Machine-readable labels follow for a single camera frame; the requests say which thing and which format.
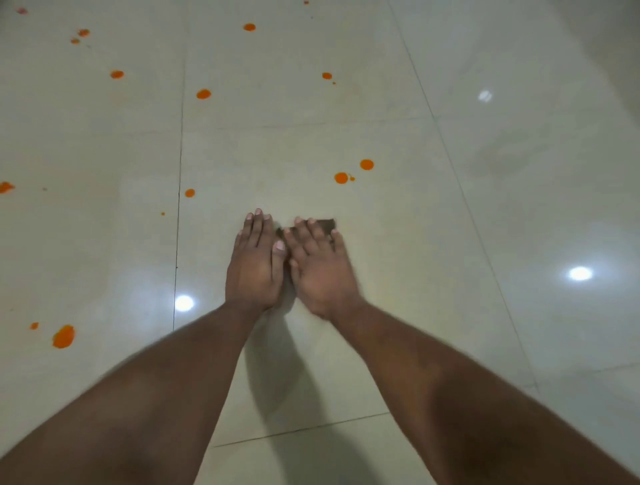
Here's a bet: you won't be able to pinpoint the person's left hand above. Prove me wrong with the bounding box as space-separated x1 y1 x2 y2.
224 208 289 314

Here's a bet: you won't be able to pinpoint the person's left forearm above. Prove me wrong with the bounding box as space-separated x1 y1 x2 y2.
0 300 262 485

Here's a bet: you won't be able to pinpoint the person's right hand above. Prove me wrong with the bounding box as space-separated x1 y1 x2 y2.
282 217 369 322

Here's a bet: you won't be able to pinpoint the person's right forearm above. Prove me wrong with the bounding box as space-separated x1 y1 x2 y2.
330 297 640 485

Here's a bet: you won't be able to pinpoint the scattered orange stain spots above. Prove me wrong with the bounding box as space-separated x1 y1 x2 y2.
0 0 375 350

